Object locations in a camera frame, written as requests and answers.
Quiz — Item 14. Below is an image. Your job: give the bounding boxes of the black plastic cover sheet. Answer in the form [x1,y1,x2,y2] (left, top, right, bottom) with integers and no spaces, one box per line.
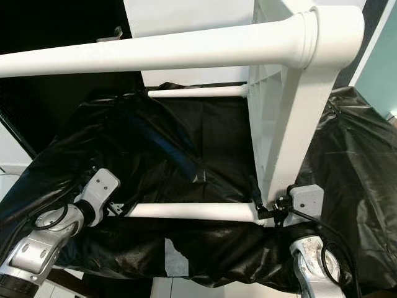
[0,81,397,292]

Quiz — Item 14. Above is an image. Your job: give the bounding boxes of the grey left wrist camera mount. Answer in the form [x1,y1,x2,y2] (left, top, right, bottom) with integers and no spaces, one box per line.
[83,168,120,215]

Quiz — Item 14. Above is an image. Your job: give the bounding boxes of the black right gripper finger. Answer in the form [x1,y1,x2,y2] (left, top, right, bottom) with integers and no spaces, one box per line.
[248,176,265,209]

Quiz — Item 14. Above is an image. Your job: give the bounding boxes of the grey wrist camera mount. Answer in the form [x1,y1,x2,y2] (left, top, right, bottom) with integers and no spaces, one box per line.
[288,184,324,219]
[83,168,120,215]

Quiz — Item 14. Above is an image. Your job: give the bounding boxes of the silver door handle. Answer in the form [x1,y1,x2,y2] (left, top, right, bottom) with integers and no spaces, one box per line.
[97,27,125,44]

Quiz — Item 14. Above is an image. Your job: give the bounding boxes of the teal glass panel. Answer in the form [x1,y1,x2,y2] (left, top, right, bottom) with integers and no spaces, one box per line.
[355,19,397,120]

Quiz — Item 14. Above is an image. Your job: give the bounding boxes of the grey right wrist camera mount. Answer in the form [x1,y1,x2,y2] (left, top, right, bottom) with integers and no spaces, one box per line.
[288,184,324,219]

